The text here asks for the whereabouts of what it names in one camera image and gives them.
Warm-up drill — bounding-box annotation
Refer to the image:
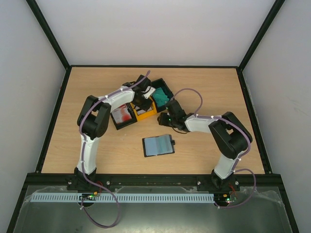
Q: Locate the black card bin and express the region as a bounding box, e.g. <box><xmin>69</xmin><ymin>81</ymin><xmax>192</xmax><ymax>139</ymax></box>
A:
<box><xmin>110</xmin><ymin>103</ymin><xmax>137</xmax><ymax>130</ymax></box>
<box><xmin>151</xmin><ymin>78</ymin><xmax>173</xmax><ymax>113</ymax></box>

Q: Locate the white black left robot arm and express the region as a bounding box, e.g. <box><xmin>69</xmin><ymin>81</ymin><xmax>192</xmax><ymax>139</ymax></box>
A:
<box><xmin>74</xmin><ymin>71</ymin><xmax>155</xmax><ymax>187</ymax></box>

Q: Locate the black card bin left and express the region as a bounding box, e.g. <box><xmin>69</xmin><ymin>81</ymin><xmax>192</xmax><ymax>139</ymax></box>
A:
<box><xmin>110</xmin><ymin>103</ymin><xmax>137</xmax><ymax>130</ymax></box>

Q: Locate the black leather card holder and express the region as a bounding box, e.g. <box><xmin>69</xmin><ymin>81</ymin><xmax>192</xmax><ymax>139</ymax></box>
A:
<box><xmin>142</xmin><ymin>134</ymin><xmax>175</xmax><ymax>158</ymax></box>

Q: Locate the white slotted cable duct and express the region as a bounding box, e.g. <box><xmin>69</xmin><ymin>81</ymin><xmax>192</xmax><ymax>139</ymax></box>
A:
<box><xmin>30</xmin><ymin>193</ymin><xmax>214</xmax><ymax>203</ymax></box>

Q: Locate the white red card stack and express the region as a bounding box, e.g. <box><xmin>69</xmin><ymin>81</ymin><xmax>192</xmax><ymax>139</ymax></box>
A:
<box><xmin>112</xmin><ymin>105</ymin><xmax>132</xmax><ymax>125</ymax></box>

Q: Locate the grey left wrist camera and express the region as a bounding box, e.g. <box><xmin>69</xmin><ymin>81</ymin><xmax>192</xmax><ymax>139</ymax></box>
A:
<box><xmin>143</xmin><ymin>86</ymin><xmax>156</xmax><ymax>99</ymax></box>

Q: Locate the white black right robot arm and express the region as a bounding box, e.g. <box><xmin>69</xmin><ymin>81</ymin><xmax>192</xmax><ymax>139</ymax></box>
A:
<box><xmin>157</xmin><ymin>100</ymin><xmax>253</xmax><ymax>190</ymax></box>

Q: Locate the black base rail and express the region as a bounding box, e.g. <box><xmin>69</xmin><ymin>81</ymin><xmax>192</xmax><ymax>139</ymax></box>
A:
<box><xmin>65</xmin><ymin>174</ymin><xmax>283</xmax><ymax>193</ymax></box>

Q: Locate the black enclosure frame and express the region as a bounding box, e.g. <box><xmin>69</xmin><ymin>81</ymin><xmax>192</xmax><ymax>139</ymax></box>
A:
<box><xmin>4</xmin><ymin>0</ymin><xmax>300</xmax><ymax>233</ymax></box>

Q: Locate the teal card stack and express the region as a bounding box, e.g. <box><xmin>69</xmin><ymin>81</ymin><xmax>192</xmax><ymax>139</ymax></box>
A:
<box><xmin>152</xmin><ymin>88</ymin><xmax>170</xmax><ymax>107</ymax></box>

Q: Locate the black card bin right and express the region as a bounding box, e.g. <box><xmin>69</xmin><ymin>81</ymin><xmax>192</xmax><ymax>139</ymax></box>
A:
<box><xmin>151</xmin><ymin>78</ymin><xmax>173</xmax><ymax>113</ymax></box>

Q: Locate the yellow card bin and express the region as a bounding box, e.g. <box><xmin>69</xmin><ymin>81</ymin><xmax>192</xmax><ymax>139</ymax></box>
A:
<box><xmin>130</xmin><ymin>100</ymin><xmax>157</xmax><ymax>121</ymax></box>

